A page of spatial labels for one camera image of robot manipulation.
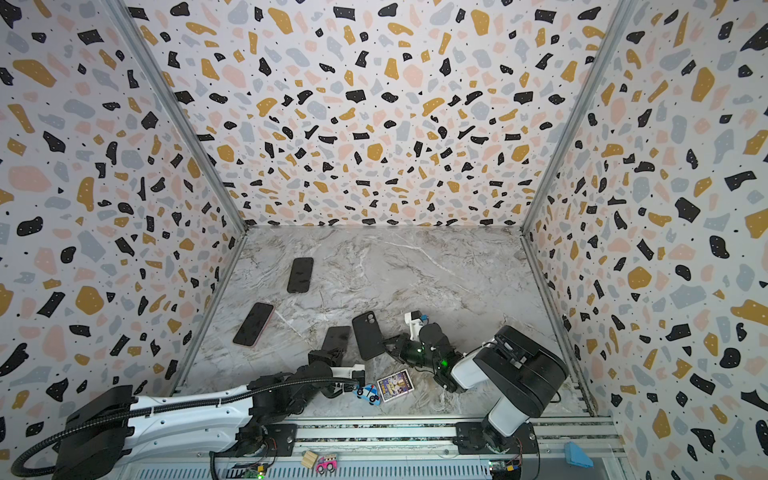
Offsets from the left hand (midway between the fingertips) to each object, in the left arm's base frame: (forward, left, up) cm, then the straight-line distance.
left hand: (338, 343), depth 80 cm
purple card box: (-9, -15, -8) cm, 19 cm away
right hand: (+1, -9, -1) cm, 9 cm away
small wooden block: (-25, +5, -8) cm, 27 cm away
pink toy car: (-26, +1, -7) cm, 27 cm away
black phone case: (+5, -7, -6) cm, 10 cm away
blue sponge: (-26, -57, -7) cm, 63 cm away
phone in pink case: (+10, +29, -9) cm, 31 cm away
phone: (+31, +19, -11) cm, 37 cm away
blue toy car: (-11, -8, -8) cm, 16 cm away
